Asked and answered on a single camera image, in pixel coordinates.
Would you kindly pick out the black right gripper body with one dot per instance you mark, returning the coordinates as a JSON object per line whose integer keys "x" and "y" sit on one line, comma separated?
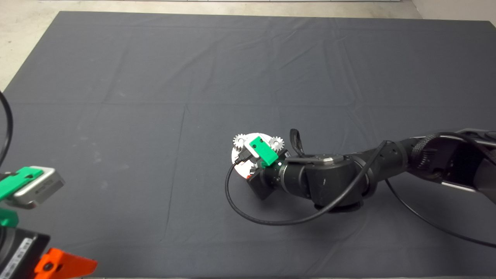
{"x": 271, "y": 180}

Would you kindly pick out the left green camera mount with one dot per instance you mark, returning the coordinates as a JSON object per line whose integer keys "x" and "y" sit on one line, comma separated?
{"x": 9, "y": 190}

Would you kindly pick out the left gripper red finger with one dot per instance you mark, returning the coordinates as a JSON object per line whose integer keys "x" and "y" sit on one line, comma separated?
{"x": 69, "y": 265}

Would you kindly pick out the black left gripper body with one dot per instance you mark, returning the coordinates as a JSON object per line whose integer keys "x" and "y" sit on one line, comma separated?
{"x": 17, "y": 255}

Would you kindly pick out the right green camera mount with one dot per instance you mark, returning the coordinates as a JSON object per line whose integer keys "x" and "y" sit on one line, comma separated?
{"x": 263, "y": 151}

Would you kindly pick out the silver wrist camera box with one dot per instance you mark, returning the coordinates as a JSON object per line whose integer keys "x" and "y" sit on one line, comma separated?
{"x": 40, "y": 190}
{"x": 248, "y": 146}

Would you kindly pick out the dark grey table cloth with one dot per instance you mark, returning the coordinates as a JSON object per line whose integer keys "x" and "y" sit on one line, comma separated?
{"x": 155, "y": 77}

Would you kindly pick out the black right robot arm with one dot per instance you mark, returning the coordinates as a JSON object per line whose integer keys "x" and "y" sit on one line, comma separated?
{"x": 333, "y": 182}

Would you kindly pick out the round metal plate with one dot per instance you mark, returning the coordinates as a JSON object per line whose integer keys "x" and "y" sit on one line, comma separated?
{"x": 240, "y": 166}

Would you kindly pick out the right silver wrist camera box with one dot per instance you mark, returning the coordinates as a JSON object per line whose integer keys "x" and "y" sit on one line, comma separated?
{"x": 248, "y": 146}

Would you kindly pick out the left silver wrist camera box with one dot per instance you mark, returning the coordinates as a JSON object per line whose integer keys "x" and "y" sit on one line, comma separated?
{"x": 40, "y": 190}

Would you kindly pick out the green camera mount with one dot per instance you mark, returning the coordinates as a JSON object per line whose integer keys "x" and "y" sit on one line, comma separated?
{"x": 263, "y": 151}
{"x": 9, "y": 190}

